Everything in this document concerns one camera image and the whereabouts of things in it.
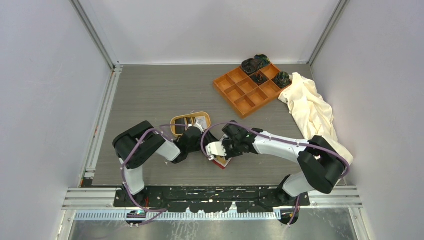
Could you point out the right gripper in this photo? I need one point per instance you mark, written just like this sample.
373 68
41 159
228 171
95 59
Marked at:
229 154

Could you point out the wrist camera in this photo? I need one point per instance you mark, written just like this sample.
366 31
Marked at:
215 150
198 123

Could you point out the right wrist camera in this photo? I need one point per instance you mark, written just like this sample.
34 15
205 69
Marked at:
215 150

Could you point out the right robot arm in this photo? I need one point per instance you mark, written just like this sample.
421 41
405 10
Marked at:
321 165

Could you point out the oval wooden card tray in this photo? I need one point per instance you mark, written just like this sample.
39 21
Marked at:
180 123

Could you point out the dark green rolled sock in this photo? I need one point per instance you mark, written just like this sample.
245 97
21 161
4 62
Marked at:
262 60

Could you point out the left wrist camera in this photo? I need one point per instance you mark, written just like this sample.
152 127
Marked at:
198 123

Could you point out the dark camouflage rolled sock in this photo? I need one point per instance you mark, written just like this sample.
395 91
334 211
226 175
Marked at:
282 79

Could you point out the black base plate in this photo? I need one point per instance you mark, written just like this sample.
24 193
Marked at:
209 199

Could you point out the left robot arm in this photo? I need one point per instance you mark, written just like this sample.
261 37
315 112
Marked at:
136 145

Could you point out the cream cloth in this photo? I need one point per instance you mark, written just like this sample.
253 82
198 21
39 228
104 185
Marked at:
312 114

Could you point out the dark rolled sock in tray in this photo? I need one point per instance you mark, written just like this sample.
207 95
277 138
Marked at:
259 78

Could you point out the orange compartment tray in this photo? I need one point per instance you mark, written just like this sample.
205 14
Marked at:
243 95

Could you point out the red card holder wallet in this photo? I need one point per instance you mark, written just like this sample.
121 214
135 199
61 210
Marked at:
222 163

